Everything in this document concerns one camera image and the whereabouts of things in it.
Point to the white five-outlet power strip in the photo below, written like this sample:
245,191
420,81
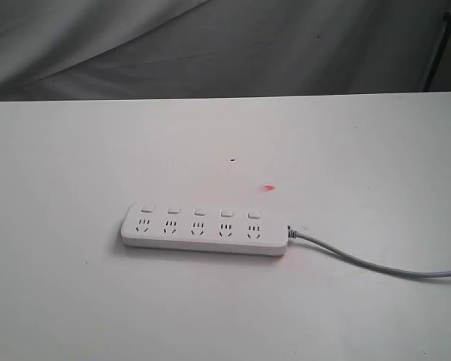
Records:
219,229

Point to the grey backdrop cloth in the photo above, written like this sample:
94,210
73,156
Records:
85,50

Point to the black tripod stand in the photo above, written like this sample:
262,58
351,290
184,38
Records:
438,78

